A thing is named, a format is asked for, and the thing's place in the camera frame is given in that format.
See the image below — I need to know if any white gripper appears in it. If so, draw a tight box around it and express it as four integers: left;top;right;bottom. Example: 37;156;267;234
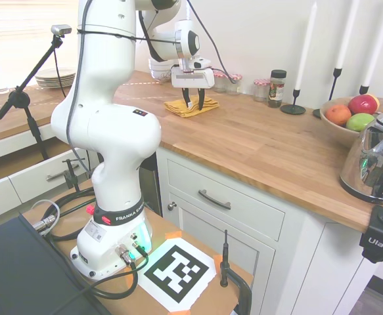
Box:
170;67;215;112

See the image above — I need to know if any yellow towel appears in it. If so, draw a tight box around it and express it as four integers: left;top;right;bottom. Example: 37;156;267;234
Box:
164;97;220;119

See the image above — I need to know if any glass jar red checked lid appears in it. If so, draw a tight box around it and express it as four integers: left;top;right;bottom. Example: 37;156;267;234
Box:
214;70;227;93
252;78;270;102
227;73;244;96

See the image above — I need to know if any spice jar black lid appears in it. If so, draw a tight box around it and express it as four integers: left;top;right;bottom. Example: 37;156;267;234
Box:
267;69;288;109

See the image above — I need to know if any short black candle holder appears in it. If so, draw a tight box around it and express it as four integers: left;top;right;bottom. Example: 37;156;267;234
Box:
279;87;307;116

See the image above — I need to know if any tall white candle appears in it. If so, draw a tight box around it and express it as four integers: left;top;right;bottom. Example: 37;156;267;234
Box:
294;1;319;91
363;0;383;87
336;0;359;70

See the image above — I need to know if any stack of white plates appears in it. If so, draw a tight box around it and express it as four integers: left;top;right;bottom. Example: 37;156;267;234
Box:
35;68;77;89

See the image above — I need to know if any orange fruit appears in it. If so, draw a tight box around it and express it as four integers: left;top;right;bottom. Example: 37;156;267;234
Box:
325;104;352;127

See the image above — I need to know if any tall black candle holder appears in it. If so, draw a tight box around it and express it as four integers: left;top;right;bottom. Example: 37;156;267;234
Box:
311;67;344;119

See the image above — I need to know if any black bar clamp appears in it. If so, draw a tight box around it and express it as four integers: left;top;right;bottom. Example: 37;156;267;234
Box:
62;159;82;193
219;229;253;315

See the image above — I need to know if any wooden fruit bowl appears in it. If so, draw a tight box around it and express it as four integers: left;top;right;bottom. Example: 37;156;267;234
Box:
319;97;383;150

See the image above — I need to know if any grey webcam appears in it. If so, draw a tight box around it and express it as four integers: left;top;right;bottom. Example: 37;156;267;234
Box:
51;24;73;36

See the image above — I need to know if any green apple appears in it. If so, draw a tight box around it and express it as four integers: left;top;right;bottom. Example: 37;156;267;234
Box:
345;113;376;133

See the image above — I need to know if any red apple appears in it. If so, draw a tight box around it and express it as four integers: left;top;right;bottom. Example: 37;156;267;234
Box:
348;93;380;116

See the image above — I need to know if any black boom stand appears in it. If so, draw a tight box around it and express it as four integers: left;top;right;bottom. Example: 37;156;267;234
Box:
0;34;64;161

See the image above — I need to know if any printed black white marker sheet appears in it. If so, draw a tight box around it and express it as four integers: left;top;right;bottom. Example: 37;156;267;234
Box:
138;238;218;312

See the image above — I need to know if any white kitchen cabinet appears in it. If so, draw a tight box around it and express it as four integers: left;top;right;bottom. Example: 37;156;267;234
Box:
0;121;103;227
156;147;381;315

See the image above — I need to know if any stainless steel kettle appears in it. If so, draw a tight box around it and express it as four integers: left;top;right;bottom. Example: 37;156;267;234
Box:
338;106;383;201

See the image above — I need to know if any brown robot mounting board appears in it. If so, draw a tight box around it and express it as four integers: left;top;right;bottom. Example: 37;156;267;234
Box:
18;178;254;315

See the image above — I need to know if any black flat panel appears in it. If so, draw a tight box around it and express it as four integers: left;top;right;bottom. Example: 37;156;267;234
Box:
0;215;110;315

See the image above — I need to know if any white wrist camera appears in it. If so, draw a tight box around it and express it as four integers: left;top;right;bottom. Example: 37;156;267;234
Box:
191;57;212;71

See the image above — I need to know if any long black cable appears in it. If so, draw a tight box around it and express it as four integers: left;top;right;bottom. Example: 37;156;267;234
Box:
186;0;238;85

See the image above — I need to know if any metal drawer handle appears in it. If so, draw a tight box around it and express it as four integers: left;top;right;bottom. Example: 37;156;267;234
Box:
197;189;232;211
45;163;80;182

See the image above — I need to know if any grey braided cable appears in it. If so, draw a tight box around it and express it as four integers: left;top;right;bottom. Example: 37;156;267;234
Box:
65;0;95;175

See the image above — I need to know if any thick black base cable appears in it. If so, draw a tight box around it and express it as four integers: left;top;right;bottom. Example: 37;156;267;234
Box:
46;189;97;242

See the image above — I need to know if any grey cable metal connector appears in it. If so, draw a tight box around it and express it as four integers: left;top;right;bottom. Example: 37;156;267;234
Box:
32;199;61;234

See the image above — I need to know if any thin black base cable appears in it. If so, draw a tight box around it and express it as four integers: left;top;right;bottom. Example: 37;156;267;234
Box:
51;244;151;315

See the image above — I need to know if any black clamp camera stand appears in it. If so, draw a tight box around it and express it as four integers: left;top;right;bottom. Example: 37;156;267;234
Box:
358;196;383;263

